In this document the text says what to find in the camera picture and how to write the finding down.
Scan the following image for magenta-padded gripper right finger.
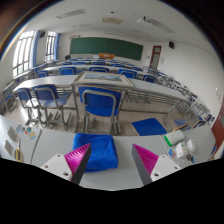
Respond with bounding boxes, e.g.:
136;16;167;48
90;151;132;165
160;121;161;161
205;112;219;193
131;143;183;186

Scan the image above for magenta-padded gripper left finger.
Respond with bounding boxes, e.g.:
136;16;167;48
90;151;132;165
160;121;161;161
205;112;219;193
40;143;92;186

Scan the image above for blue towel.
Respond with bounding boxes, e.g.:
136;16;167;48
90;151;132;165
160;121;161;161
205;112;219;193
72;132;120;173

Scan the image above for blue chair seat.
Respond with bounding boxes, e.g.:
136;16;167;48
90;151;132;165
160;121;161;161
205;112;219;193
130;117;168;137

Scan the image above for white and green box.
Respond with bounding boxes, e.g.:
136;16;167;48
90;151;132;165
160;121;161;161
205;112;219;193
163;129;186;147

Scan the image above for small white box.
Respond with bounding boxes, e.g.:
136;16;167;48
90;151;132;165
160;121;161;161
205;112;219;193
174;142;189;159
186;139;197;155

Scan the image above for grey card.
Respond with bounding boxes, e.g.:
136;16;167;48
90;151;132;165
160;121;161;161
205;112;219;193
7;125;20;141
3;139;15;156

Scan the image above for long grey desk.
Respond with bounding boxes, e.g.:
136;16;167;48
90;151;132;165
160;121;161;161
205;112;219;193
3;74;192;118

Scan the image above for framed picture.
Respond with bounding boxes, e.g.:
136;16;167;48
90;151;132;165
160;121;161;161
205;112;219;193
72;71;135;88

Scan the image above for group of blue chairs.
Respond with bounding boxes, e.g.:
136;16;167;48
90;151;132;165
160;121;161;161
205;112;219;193
33;59;162;85

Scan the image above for brown wooden door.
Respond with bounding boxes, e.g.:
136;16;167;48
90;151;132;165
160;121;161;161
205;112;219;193
149;45;163;70

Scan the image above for green chalkboard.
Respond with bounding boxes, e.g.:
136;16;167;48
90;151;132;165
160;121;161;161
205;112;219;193
69;37;145;61

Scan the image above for narrow window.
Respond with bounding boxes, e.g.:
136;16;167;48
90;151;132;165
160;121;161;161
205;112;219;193
44;30;58;63

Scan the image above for large window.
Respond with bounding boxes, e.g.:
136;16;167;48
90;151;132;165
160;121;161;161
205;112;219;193
12;30;36;78

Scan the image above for long ceiling lamp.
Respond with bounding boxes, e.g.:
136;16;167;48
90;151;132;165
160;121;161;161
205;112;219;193
136;16;175;34

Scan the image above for ceiling air conditioner panel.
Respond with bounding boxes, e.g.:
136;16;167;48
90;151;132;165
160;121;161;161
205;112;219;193
101;16;124;25

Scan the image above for ceiling air vent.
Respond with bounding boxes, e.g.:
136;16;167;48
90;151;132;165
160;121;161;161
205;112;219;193
55;8;87;20

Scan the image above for yellow-handled scissors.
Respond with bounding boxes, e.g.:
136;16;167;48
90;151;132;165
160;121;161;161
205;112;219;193
13;139;24;163

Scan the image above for blue chair with grey frame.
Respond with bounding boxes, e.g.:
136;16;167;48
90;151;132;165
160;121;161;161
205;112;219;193
32;84;73;131
15;87;40;126
77;85;123;136

